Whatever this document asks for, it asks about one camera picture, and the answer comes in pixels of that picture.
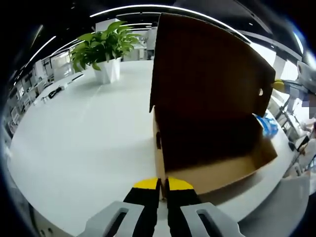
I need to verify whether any long ceiling light strip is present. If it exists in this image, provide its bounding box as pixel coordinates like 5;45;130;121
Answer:
90;4;251;44

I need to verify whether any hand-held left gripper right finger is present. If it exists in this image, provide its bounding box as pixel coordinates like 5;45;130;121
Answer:
164;177;244;237

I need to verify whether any brown cardboard shoe box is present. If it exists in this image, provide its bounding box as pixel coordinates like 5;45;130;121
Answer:
149;12;278;198

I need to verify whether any grey chair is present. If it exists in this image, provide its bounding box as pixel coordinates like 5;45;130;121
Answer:
28;202;86;237
236;172;312;237

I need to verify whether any blue wet wipes pack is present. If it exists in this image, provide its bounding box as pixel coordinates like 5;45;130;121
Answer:
255;114;279;138

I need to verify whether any black cable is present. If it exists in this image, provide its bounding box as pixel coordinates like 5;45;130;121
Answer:
48;86;62;98

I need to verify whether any green plant in white pot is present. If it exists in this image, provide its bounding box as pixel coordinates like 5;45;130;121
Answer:
70;21;144;84

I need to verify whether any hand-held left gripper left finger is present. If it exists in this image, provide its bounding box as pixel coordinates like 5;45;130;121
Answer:
85;177;161;237

